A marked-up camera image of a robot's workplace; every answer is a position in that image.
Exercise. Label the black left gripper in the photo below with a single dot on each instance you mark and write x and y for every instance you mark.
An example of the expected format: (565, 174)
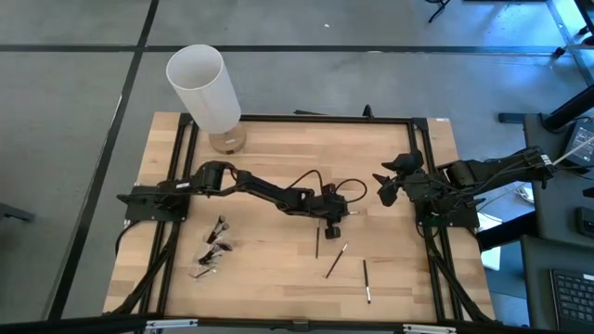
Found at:
(331, 206)

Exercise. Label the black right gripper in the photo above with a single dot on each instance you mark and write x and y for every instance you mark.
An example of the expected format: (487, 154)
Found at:
(410, 162)

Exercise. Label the angled-tip black makeup brush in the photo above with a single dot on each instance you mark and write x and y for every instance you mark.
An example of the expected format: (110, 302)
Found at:
(206, 259)

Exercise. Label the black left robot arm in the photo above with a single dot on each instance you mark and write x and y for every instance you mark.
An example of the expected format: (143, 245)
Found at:
(260, 185)

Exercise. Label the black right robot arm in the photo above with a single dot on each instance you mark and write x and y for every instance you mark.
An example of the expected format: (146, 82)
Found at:
(501, 169)

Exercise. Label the clear plastic organizer tray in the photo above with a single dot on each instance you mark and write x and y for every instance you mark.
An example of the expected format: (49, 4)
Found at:
(214, 263)

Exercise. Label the white paper sheet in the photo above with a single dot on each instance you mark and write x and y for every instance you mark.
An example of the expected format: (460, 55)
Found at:
(492, 257)

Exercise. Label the black chair base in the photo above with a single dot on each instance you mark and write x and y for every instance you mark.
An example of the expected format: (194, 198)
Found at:
(438, 10)

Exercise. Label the dark grey side desk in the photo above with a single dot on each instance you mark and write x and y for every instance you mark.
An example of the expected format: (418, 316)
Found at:
(552, 218)

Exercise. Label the white cylinder lamp wooden base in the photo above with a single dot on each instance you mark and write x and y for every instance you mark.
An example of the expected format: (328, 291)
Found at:
(204, 93)

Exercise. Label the dark grey low desk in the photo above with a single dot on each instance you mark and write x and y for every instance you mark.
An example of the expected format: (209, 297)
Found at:
(536, 287)

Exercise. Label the black pole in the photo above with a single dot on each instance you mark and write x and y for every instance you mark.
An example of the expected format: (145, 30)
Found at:
(568, 110)

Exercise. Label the black device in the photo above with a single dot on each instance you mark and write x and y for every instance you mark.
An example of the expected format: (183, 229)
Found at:
(587, 222)

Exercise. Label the black keyboard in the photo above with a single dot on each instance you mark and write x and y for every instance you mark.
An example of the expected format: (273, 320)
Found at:
(575, 297)

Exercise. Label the black wheeled stand base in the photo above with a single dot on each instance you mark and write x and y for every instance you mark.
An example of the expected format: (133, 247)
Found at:
(587, 14)

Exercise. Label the black rig beam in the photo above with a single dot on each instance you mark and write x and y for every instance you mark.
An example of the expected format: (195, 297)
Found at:
(69, 325)

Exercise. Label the dark grey furniture foot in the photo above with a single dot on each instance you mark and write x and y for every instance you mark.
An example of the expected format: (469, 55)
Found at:
(14, 212)

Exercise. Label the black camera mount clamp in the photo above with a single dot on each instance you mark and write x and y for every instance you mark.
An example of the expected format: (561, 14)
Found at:
(367, 112)

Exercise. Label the black aluminium table frame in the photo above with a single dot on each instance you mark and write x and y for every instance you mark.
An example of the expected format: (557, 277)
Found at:
(325, 119)

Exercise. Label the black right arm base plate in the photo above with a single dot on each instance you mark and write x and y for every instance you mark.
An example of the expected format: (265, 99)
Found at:
(459, 222)

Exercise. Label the silver metal bracket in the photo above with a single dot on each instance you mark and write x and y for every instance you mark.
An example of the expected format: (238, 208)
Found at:
(171, 324)
(429, 329)

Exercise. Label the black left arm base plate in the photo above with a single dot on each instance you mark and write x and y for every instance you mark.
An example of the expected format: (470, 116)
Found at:
(153, 211)

